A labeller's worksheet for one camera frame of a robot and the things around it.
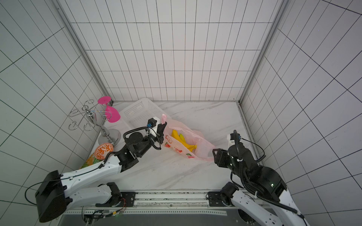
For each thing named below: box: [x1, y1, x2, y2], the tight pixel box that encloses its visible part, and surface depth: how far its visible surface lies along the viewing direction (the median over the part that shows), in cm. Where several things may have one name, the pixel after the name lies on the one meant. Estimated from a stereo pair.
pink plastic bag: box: [161, 114, 216, 162], surface depth 76 cm
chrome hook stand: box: [67, 99, 122, 146], surface depth 79 cm
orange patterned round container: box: [94, 142, 114, 161], surface depth 90 cm
